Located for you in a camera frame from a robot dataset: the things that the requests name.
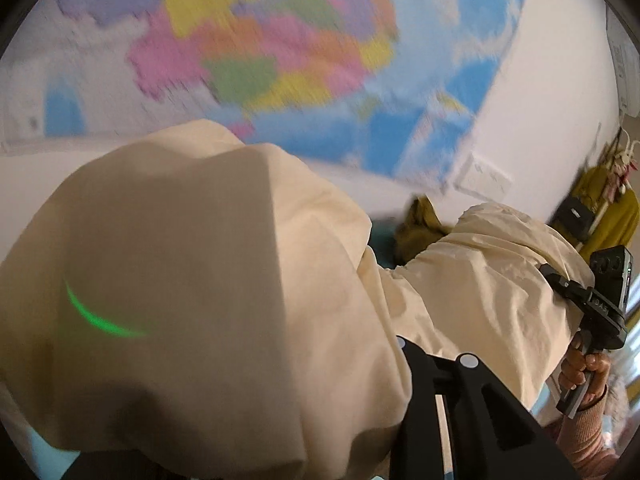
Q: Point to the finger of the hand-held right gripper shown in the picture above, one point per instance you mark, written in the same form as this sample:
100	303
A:
567	286

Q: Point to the olive green garment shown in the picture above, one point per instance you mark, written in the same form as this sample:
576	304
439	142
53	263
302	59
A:
415	230

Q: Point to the colourful wall map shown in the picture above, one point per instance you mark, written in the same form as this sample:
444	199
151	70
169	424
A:
300	35

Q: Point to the cream large jacket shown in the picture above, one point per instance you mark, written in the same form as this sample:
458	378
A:
200	260

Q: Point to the white paper sheet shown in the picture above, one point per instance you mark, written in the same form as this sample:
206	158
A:
622	60

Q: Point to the black handbag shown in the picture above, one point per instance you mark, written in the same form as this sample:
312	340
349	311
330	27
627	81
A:
575	215

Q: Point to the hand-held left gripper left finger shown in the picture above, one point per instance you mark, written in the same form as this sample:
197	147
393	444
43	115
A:
115	470

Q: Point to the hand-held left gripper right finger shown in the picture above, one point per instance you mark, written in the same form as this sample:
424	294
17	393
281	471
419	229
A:
480	410

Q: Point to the person's right hand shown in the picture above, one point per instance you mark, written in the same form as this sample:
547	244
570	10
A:
570	370

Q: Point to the yellow hanging garment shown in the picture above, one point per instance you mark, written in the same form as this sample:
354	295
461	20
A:
615	215

